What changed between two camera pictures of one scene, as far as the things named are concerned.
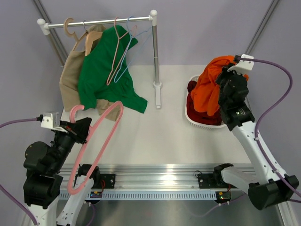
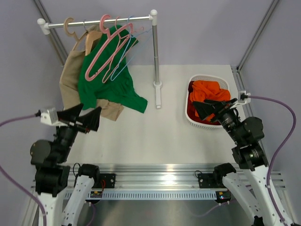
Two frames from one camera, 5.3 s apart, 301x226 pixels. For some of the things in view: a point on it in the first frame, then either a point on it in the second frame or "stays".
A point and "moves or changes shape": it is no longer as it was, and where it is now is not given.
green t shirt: x=104 y=75 stays
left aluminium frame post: x=53 y=36 stays
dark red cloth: x=199 y=117 stays
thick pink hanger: x=69 y=188 -> x=125 y=31
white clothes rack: x=45 y=28 stays
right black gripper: x=225 y=73 -> x=222 y=108
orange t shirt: x=205 y=96 moves or changes shape
